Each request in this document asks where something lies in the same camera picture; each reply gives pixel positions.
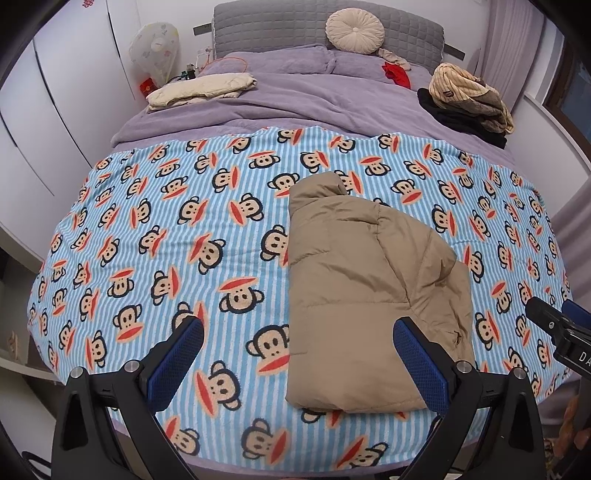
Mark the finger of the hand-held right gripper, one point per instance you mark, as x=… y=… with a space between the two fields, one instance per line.
x=547 y=318
x=579 y=311

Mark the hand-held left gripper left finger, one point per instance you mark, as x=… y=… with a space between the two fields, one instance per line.
x=178 y=362

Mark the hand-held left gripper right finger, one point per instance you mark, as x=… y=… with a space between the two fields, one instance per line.
x=422 y=364

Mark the khaki puffer jacket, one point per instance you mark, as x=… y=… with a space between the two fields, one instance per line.
x=360 y=277

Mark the black clothes pile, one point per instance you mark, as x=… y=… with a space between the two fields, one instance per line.
x=455 y=120

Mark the monkey print striped blanket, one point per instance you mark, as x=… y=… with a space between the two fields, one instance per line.
x=161 y=230

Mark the dark framed window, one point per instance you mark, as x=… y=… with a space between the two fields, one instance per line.
x=575 y=97

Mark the beige striped garment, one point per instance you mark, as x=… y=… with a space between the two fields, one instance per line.
x=461 y=90

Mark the pale curtain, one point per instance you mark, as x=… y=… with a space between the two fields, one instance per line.
x=521 y=46

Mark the cream folded jacket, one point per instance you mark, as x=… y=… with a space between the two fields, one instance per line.
x=203 y=87

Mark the small red box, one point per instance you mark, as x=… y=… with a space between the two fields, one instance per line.
x=147 y=86

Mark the purple duvet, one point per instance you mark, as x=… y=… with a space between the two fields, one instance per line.
x=300 y=108

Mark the red cloth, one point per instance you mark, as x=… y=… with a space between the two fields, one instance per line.
x=398 y=74

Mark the white wardrobe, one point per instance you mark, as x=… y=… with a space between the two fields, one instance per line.
x=51 y=106

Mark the pinkish beige cloth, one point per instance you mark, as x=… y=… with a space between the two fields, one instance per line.
x=395 y=57

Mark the purple pillow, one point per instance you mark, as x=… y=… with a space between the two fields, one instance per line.
x=277 y=60
x=360 y=64

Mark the white covered fan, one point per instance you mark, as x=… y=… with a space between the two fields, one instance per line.
x=154 y=50

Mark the round beige cushion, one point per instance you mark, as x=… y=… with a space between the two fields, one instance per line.
x=354 y=30

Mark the grey quilted headboard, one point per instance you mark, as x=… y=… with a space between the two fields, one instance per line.
x=277 y=25

